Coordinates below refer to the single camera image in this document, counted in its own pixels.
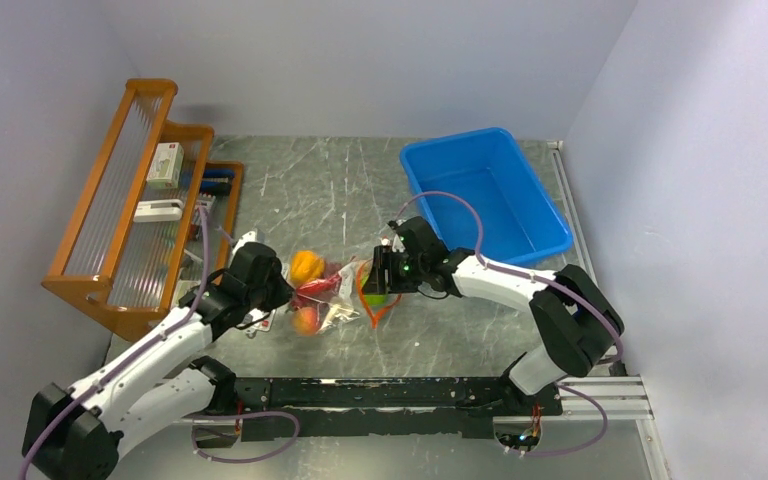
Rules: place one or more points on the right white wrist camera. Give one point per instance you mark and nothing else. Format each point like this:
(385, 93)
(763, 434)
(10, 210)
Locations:
(391, 240)

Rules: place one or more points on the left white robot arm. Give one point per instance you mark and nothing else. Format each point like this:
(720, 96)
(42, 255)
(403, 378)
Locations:
(83, 431)

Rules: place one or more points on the blue plastic bin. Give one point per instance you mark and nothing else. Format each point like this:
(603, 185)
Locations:
(487, 169)

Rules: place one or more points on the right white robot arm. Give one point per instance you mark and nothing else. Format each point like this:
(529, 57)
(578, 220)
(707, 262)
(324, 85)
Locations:
(576, 323)

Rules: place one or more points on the orange wooden rack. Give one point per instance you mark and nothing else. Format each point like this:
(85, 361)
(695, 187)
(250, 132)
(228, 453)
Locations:
(119, 273)

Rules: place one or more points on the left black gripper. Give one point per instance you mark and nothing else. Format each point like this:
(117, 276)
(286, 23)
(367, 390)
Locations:
(283, 291)

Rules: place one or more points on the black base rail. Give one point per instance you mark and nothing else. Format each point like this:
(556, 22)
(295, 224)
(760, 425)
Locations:
(467, 406)

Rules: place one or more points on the white blister pack card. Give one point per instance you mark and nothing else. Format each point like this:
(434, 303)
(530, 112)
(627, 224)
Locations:
(261, 324)

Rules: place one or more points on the red fake chili pepper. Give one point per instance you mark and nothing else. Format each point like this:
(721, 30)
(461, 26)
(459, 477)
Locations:
(318, 287)

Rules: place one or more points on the white flat device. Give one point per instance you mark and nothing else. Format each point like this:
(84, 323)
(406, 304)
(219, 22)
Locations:
(158, 211)

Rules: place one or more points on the white box with red label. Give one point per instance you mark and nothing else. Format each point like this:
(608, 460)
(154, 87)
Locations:
(165, 169)

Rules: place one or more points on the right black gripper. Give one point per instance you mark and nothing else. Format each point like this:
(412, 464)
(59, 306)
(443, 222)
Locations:
(385, 258)

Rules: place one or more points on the clear zip top bag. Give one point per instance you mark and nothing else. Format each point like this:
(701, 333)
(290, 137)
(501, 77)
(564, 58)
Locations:
(347, 304)

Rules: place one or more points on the fake peach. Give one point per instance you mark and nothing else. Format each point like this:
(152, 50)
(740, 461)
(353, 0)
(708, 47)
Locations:
(306, 321)

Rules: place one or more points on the blue marker pens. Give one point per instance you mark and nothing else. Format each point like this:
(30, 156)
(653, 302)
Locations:
(217, 182)

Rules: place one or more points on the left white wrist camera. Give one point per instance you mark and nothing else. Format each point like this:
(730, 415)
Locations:
(252, 236)

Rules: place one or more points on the green fake fruit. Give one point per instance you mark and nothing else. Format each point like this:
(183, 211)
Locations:
(376, 300)

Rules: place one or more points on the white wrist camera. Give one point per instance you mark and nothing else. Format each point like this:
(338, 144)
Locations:
(391, 240)
(252, 236)

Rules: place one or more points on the yellow fake bell pepper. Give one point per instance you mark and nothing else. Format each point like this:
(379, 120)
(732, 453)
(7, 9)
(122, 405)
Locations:
(305, 266)

